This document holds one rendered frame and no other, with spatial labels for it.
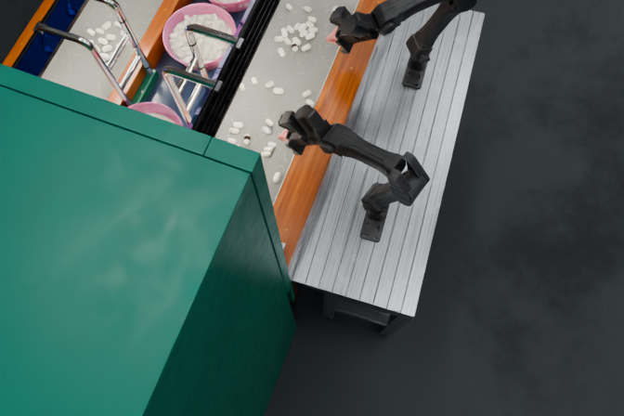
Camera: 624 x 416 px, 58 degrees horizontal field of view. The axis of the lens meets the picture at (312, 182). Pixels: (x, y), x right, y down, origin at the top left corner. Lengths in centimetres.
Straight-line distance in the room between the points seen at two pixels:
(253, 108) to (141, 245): 129
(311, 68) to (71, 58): 87
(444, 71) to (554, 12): 129
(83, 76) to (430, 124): 125
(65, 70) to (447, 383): 192
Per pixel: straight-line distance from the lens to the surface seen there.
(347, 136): 156
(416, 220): 190
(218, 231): 71
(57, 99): 85
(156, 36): 216
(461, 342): 255
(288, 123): 161
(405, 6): 179
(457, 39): 225
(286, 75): 202
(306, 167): 183
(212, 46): 213
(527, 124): 294
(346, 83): 198
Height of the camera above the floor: 246
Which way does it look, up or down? 69 degrees down
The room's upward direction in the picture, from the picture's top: 1 degrees counter-clockwise
